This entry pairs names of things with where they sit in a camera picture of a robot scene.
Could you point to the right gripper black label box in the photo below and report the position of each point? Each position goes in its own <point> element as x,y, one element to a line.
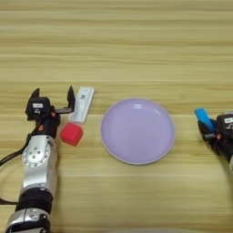
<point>226,124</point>

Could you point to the white rectangular test cassette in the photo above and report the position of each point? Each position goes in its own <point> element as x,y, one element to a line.
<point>82,104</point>

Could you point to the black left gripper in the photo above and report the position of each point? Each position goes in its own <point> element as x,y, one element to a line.
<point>48,124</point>

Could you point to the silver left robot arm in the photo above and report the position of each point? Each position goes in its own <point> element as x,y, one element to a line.
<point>38,170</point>

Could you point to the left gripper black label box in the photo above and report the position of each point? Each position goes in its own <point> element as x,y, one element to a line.
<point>38,108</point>

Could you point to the purple round plate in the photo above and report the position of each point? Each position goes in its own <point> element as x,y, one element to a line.
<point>138,131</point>

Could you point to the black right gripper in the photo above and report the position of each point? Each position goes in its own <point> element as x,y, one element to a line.
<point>223,144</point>

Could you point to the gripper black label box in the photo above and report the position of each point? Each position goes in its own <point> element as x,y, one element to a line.
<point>226,124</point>
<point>38,108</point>

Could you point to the red cube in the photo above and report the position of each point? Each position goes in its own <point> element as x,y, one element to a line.
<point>71,134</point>

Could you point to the blue rectangular block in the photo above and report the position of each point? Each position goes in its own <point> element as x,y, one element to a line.
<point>205,118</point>

